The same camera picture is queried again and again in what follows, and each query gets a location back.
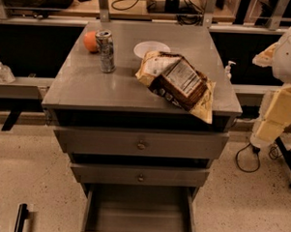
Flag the black power cable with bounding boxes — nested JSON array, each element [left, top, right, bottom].
[[234, 141, 262, 174]]

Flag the silver drink can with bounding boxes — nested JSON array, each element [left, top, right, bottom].
[[95, 29, 115, 73]]

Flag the orange fruit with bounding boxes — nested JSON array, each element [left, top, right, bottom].
[[83, 31, 99, 53]]

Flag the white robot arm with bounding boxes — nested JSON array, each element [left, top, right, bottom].
[[250, 26, 291, 148]]

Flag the middle drawer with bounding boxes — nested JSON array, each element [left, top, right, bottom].
[[71, 163, 209, 187]]

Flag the grey drawer cabinet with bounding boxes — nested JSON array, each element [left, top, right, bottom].
[[36, 16, 247, 232]]

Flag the white bowl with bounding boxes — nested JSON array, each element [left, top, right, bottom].
[[133, 41, 171, 59]]

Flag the black bar on floor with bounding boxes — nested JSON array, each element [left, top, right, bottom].
[[14, 203, 28, 232]]

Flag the clear sanitizer bottle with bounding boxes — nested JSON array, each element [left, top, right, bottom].
[[0, 60, 15, 83]]

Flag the brown chip bag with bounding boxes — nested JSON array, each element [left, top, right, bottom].
[[135, 50, 216, 124]]

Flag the open bottom drawer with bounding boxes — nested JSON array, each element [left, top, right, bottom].
[[80, 184, 195, 232]]

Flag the top drawer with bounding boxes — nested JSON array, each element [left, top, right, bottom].
[[54, 127, 229, 160]]

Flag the small white pump bottle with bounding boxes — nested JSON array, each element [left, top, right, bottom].
[[224, 61, 236, 80]]

